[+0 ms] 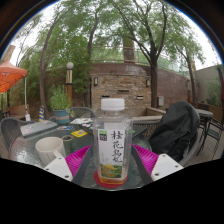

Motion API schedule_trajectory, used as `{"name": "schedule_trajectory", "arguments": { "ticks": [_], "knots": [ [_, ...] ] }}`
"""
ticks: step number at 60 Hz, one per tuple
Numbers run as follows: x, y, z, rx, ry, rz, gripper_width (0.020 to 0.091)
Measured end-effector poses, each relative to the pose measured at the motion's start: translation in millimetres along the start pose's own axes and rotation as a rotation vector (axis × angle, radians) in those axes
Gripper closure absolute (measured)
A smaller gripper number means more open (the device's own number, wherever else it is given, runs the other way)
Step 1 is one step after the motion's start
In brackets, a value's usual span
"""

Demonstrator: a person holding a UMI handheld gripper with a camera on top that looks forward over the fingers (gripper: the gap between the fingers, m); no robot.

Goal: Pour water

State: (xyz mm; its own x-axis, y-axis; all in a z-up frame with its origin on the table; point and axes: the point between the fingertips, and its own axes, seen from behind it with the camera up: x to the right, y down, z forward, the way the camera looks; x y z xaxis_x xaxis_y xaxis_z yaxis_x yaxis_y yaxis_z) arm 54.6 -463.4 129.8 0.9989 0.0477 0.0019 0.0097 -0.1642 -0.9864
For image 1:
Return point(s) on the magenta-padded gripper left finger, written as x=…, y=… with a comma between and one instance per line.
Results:
x=77, y=160

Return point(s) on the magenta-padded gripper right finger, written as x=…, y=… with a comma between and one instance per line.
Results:
x=145, y=159

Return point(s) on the clear white-capped drink bottle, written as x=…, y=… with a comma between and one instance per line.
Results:
x=112, y=143

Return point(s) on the yellow card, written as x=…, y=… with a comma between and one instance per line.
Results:
x=79, y=133

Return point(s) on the white ceramic mug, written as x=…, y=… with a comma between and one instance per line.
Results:
x=48, y=150

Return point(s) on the blue card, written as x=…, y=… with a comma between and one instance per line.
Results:
x=64, y=127

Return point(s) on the white magazine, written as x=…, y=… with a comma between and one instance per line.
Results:
x=80, y=121

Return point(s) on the black backpack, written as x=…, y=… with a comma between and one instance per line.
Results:
x=175, y=130

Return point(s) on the grey laptop with stickers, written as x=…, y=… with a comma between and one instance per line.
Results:
x=38, y=128

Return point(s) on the blue yellow striped cone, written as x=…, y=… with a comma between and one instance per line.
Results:
x=41, y=114

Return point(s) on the green plant in blue pot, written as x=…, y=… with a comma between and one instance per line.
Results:
x=60, y=100

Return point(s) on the black metal patio chair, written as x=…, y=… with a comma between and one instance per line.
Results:
x=213, y=133

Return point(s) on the round dark patio table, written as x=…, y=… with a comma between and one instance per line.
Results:
x=204, y=114

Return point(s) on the orange canopy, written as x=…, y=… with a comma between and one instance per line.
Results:
x=11, y=76

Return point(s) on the grey wall utility box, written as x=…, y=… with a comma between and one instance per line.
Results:
x=160, y=101

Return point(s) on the black wall lantern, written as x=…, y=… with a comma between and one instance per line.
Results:
x=96, y=81
x=148, y=83

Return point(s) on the globe-topped wooden lamp post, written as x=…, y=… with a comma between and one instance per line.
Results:
x=69, y=80

